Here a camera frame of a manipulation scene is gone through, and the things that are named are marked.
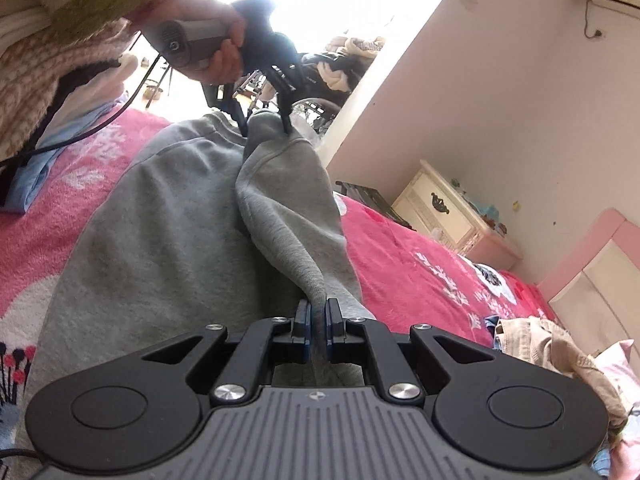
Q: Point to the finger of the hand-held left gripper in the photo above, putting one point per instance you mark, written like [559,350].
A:
[235,110]
[286,100]

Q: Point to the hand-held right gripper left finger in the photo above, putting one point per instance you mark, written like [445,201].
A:
[303,332]

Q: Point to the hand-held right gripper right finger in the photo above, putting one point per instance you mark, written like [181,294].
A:
[334,332]

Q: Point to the grey sweatpants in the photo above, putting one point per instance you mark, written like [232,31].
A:
[165,220]

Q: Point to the person's left forearm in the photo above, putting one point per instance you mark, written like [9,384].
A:
[60,60]

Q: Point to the person's left hand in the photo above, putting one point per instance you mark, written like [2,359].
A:
[200,7]

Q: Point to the black wheelchair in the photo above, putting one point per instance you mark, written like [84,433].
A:
[330,67]

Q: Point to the pink printed blanket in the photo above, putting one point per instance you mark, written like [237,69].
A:
[400,270]

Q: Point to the cream nightstand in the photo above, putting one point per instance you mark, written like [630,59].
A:
[440,215]

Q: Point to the blue cloth on nightstand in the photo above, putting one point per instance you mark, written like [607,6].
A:
[485,210]

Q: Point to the light blue cloth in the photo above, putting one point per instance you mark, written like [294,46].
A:
[30,180]

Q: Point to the beige pants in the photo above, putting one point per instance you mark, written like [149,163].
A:
[560,355]

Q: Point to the pink bed headboard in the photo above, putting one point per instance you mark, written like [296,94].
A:
[600,280]

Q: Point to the pink pillow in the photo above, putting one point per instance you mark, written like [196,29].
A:
[625,375]

